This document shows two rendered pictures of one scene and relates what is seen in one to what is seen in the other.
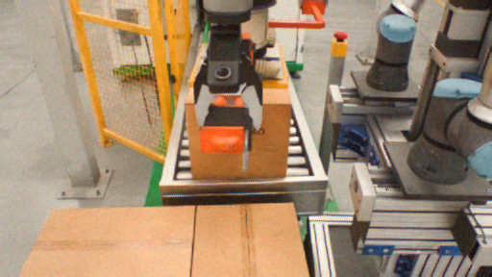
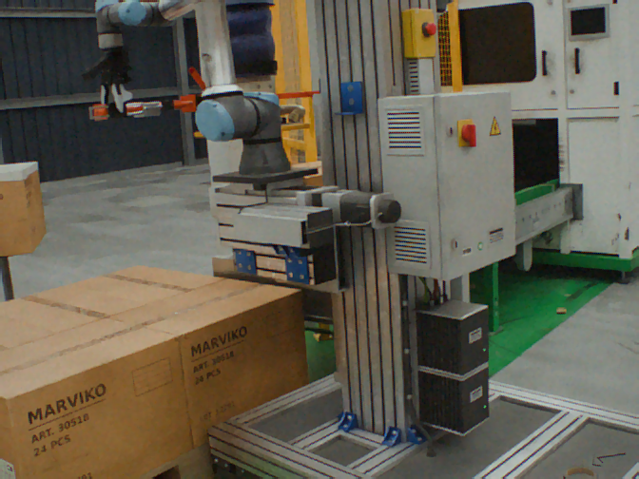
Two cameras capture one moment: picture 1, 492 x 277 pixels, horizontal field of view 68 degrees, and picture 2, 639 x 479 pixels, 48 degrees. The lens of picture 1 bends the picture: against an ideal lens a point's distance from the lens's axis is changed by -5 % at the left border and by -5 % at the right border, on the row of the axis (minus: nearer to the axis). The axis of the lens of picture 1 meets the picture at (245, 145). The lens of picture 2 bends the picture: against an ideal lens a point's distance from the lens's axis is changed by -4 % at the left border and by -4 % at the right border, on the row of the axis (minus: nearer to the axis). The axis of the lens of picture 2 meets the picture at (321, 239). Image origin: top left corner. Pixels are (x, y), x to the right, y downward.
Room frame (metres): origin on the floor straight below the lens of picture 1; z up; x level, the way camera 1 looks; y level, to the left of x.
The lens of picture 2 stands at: (-0.75, -2.08, 1.25)
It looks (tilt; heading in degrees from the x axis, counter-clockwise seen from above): 11 degrees down; 43
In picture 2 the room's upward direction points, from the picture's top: 4 degrees counter-clockwise
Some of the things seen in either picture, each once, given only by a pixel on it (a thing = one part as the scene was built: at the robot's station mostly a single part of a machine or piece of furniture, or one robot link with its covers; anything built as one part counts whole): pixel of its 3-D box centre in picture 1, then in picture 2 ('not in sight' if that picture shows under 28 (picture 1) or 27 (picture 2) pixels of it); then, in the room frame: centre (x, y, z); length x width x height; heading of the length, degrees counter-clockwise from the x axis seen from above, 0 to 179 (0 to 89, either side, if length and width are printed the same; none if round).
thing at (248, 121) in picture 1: (254, 113); (133, 108); (0.63, -0.02, 1.25); 0.31 x 0.03 x 0.05; 178
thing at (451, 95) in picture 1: (457, 110); (258, 114); (0.74, -0.49, 1.20); 0.13 x 0.12 x 0.14; 2
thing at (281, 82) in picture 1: (269, 59); (269, 125); (1.17, -0.08, 1.15); 0.34 x 0.10 x 0.05; 178
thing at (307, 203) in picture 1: (244, 204); (276, 296); (1.21, 0.00, 0.48); 0.70 x 0.03 x 0.15; 93
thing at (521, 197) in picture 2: not in sight; (506, 206); (2.75, -0.19, 0.60); 1.60 x 0.10 x 0.09; 3
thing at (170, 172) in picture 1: (188, 85); not in sight; (2.37, 0.39, 0.50); 2.31 x 0.05 x 0.19; 3
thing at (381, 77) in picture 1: (389, 70); not in sight; (1.24, -0.51, 1.09); 0.15 x 0.15 x 0.10
